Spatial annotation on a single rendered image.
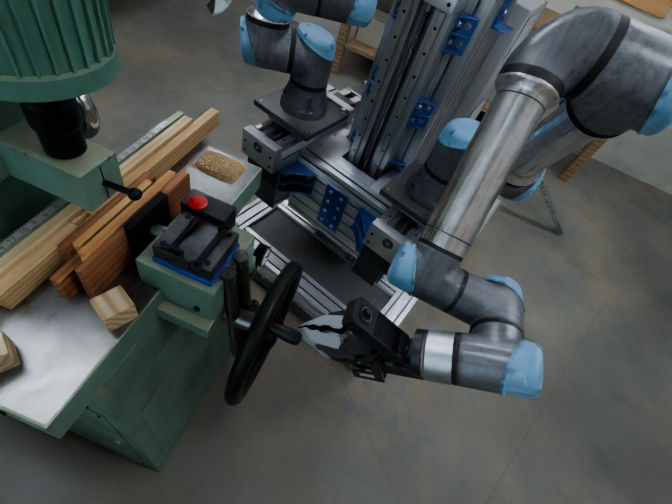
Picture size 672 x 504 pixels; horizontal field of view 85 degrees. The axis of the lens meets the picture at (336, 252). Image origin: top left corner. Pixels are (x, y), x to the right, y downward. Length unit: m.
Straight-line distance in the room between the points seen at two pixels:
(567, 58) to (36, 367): 0.83
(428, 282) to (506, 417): 1.40
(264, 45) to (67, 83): 0.71
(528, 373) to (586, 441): 1.62
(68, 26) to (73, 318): 0.39
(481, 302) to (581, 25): 0.39
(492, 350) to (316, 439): 1.08
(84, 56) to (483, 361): 0.58
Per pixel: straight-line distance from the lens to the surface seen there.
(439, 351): 0.55
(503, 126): 0.60
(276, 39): 1.14
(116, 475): 1.52
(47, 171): 0.66
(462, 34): 1.11
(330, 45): 1.16
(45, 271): 0.72
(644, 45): 0.68
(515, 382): 0.55
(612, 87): 0.67
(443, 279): 0.58
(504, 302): 0.61
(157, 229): 0.67
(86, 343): 0.66
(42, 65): 0.50
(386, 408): 1.65
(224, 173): 0.84
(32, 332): 0.69
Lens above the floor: 1.48
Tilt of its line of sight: 50 degrees down
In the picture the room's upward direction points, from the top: 23 degrees clockwise
